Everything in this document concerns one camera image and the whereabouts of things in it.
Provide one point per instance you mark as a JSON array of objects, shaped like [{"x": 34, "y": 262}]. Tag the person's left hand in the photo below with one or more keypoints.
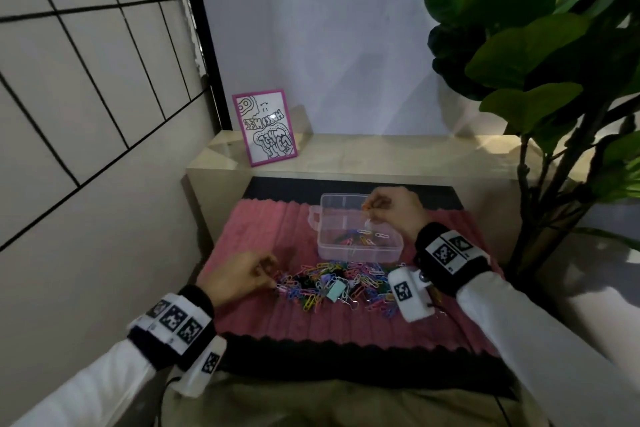
[{"x": 235, "y": 276}]

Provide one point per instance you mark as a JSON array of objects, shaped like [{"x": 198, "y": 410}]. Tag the person's right hand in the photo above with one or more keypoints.
[{"x": 400, "y": 209}]

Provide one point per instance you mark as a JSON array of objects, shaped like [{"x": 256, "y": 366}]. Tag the pile of colourful paper clips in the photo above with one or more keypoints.
[
  {"x": 360, "y": 286},
  {"x": 362, "y": 239}
]

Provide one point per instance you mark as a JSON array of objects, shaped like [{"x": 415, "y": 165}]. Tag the transparent storage box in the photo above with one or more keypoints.
[{"x": 345, "y": 221}]

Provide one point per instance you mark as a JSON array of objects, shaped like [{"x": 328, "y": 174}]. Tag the mint green binder clip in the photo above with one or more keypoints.
[{"x": 336, "y": 290}]

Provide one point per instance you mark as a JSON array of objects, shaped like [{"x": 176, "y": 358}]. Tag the person's left forearm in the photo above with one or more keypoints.
[{"x": 90, "y": 391}]

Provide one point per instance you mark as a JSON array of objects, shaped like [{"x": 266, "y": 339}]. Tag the person's right forearm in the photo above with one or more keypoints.
[{"x": 550, "y": 356}]

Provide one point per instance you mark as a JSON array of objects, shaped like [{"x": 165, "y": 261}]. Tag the person's olive trousers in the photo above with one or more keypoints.
[{"x": 350, "y": 406}]

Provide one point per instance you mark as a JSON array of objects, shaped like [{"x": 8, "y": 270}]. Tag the beige wooden shelf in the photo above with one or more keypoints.
[{"x": 400, "y": 156}]

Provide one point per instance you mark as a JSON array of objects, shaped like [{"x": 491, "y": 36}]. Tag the black right wristband with markers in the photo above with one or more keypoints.
[{"x": 450, "y": 256}]

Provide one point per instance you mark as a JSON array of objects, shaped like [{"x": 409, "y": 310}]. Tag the black wristband with markers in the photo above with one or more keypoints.
[
  {"x": 172, "y": 324},
  {"x": 450, "y": 256}
]

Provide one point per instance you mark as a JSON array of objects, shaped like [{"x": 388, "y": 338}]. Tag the black left wristband with markers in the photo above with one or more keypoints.
[{"x": 172, "y": 324}]

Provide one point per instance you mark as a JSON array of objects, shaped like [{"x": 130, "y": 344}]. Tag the pink ribbed mat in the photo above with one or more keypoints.
[{"x": 325, "y": 326}]

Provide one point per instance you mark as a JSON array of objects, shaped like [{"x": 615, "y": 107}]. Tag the pink framed drawing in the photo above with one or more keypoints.
[{"x": 265, "y": 126}]

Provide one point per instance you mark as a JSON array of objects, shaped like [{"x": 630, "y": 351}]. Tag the green leafy plant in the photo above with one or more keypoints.
[{"x": 540, "y": 46}]

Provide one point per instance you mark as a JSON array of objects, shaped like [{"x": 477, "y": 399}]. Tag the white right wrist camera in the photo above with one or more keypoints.
[{"x": 410, "y": 294}]

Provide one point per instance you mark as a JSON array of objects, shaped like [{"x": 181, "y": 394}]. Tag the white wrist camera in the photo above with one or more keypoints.
[
  {"x": 410, "y": 294},
  {"x": 205, "y": 366}
]

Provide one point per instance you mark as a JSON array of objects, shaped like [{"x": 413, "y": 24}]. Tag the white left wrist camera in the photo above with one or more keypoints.
[{"x": 205, "y": 366}]

